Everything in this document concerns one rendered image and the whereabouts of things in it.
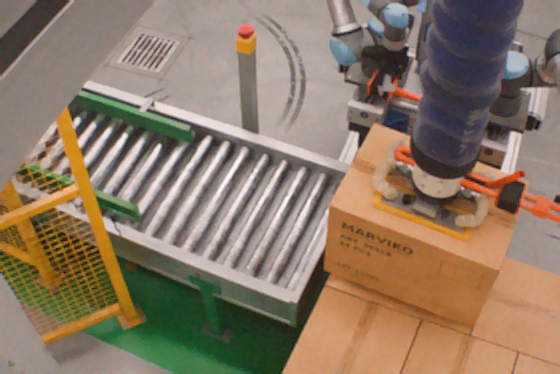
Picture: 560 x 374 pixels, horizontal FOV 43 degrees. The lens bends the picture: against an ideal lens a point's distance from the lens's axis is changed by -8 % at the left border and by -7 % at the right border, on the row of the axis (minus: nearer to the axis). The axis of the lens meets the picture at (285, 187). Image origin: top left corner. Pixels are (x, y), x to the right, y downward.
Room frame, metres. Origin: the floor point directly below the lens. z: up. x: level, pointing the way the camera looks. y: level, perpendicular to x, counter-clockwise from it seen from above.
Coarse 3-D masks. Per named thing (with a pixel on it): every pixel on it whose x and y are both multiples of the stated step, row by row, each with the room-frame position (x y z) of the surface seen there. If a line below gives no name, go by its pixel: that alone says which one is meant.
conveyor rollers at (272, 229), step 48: (48, 144) 2.20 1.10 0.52; (96, 144) 2.16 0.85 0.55; (144, 144) 2.17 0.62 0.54; (48, 192) 1.90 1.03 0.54; (192, 192) 1.90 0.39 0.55; (240, 192) 1.90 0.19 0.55; (288, 192) 1.90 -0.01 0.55; (192, 240) 1.66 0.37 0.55; (240, 240) 1.66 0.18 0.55; (288, 240) 1.66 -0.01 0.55; (288, 288) 1.44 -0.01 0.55
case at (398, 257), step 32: (384, 128) 1.78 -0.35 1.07; (352, 192) 1.50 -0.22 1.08; (352, 224) 1.41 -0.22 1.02; (384, 224) 1.37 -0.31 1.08; (416, 224) 1.37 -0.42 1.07; (480, 224) 1.37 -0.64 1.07; (512, 224) 1.37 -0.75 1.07; (352, 256) 1.40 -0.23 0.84; (384, 256) 1.35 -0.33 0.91; (416, 256) 1.31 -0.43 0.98; (448, 256) 1.26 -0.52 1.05; (480, 256) 1.24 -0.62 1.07; (384, 288) 1.34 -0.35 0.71; (416, 288) 1.29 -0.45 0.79; (448, 288) 1.25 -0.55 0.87; (480, 288) 1.20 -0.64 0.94
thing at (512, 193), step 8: (504, 176) 1.45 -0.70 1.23; (504, 184) 1.42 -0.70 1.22; (512, 184) 1.42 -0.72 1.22; (520, 184) 1.42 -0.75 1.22; (504, 192) 1.39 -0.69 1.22; (512, 192) 1.39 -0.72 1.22; (520, 192) 1.39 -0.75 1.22; (496, 200) 1.37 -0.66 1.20; (504, 200) 1.35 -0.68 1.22; (512, 200) 1.36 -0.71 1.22; (520, 200) 1.35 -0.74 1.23; (504, 208) 1.35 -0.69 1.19; (512, 208) 1.35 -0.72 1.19
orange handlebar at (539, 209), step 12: (408, 96) 1.81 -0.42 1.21; (420, 96) 1.81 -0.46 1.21; (396, 156) 1.54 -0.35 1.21; (480, 180) 1.45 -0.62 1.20; (492, 180) 1.44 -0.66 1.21; (492, 192) 1.40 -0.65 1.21; (528, 204) 1.35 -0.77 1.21; (540, 204) 1.34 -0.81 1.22; (552, 204) 1.35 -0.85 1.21; (540, 216) 1.32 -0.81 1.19; (552, 216) 1.30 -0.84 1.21
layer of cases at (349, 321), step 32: (352, 288) 1.44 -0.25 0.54; (512, 288) 1.42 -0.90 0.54; (544, 288) 1.41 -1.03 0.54; (320, 320) 1.30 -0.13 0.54; (352, 320) 1.30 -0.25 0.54; (384, 320) 1.30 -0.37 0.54; (416, 320) 1.29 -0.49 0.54; (448, 320) 1.29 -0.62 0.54; (480, 320) 1.28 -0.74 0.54; (512, 320) 1.28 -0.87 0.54; (544, 320) 1.27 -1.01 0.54; (320, 352) 1.17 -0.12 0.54; (352, 352) 1.17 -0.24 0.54; (384, 352) 1.16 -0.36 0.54; (416, 352) 1.16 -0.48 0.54; (448, 352) 1.15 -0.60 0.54; (480, 352) 1.15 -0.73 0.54; (512, 352) 1.14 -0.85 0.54; (544, 352) 1.13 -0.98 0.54
